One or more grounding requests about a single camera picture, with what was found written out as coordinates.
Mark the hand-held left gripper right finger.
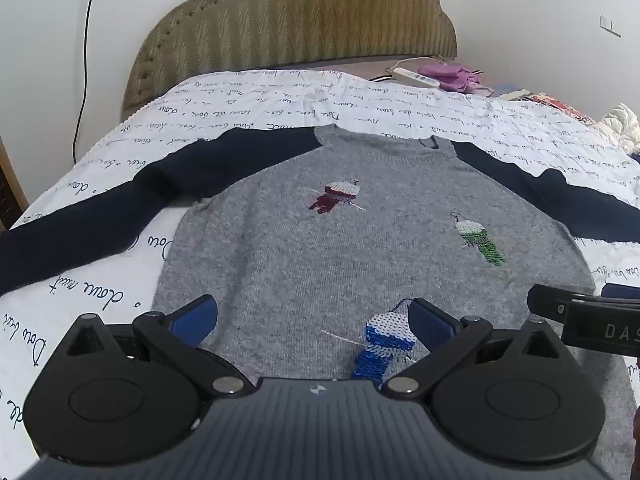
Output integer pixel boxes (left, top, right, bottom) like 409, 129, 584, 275
382, 297, 576, 395

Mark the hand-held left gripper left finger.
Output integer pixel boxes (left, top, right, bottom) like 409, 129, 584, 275
52, 295, 253, 396

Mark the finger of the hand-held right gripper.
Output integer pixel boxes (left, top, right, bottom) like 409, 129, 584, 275
528, 285, 598, 322
602, 284, 640, 301

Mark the grey sweater with navy sleeves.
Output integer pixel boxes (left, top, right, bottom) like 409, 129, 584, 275
0, 125, 640, 471

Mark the red patterned cloth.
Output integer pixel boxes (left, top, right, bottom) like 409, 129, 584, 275
525, 92, 598, 126

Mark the white script-print bedsheet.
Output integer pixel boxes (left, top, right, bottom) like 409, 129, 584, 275
0, 67, 640, 480

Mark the wooden nightstand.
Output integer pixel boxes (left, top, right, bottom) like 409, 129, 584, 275
0, 135, 31, 231

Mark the purple cloth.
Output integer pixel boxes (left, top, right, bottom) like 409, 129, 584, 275
417, 62, 483, 95

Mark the white remote control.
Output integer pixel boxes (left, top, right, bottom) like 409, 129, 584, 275
391, 66, 441, 90

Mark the olive upholstered headboard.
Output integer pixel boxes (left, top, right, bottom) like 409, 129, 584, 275
121, 0, 458, 123

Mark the black power cable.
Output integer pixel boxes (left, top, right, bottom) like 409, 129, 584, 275
72, 0, 108, 161

